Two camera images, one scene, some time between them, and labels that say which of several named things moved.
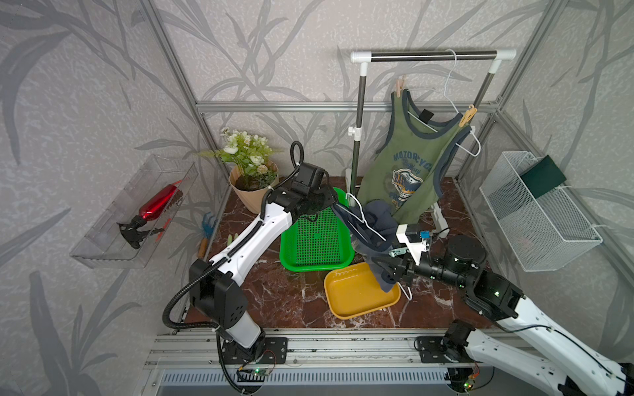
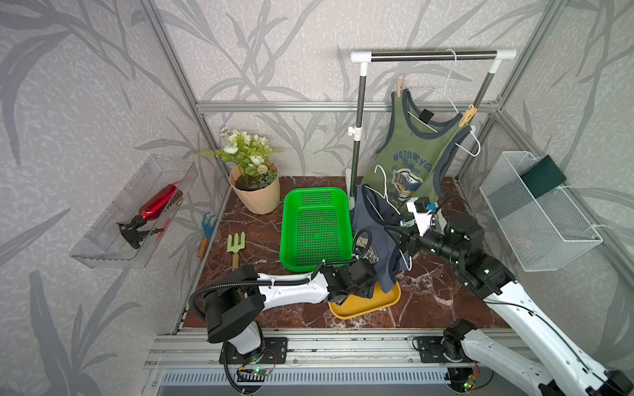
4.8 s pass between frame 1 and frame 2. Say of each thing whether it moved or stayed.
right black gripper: moved
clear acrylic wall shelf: stayed
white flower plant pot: stayed
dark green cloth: stayed
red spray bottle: stayed
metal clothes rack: stayed
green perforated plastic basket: stayed
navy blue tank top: moved
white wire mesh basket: stayed
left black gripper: moved
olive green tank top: stayed
